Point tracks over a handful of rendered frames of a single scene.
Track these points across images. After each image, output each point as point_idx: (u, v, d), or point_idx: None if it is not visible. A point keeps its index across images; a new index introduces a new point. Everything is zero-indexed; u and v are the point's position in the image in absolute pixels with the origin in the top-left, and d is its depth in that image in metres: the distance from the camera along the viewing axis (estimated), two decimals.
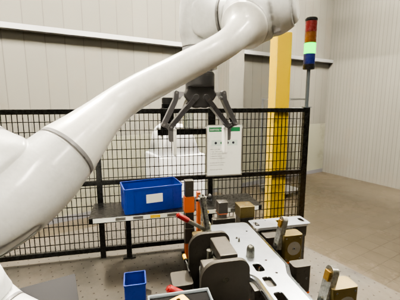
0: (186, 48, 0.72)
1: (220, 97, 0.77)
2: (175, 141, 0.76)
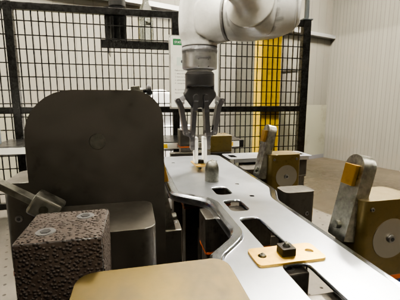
0: (186, 48, 0.72)
1: (216, 101, 0.77)
2: (196, 149, 0.77)
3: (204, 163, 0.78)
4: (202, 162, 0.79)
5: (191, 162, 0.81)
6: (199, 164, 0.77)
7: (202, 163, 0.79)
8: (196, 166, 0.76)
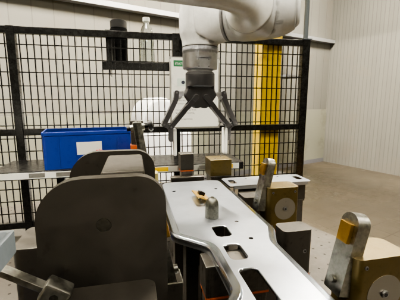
0: (186, 48, 0.72)
1: (220, 97, 0.77)
2: (175, 141, 0.76)
3: (205, 196, 0.79)
4: (203, 194, 0.80)
5: (193, 191, 0.82)
6: (200, 196, 0.78)
7: (202, 195, 0.80)
8: (197, 196, 0.77)
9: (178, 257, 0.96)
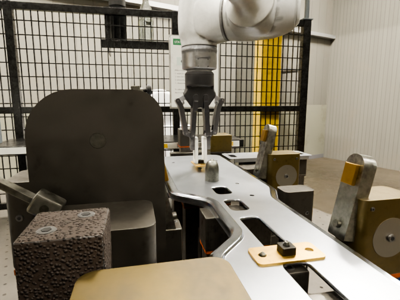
0: (186, 48, 0.72)
1: (216, 101, 0.77)
2: (196, 149, 0.77)
3: (204, 163, 0.78)
4: (202, 162, 0.79)
5: (191, 162, 0.81)
6: (199, 164, 0.77)
7: (202, 163, 0.79)
8: (196, 166, 0.76)
9: None
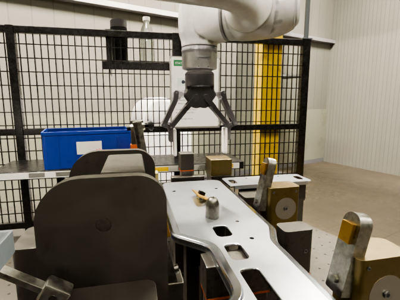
0: (186, 48, 0.72)
1: (220, 97, 0.77)
2: (175, 141, 0.76)
3: (205, 196, 0.79)
4: (203, 194, 0.80)
5: (193, 190, 0.82)
6: (200, 195, 0.78)
7: (203, 195, 0.80)
8: (197, 196, 0.77)
9: (178, 257, 0.96)
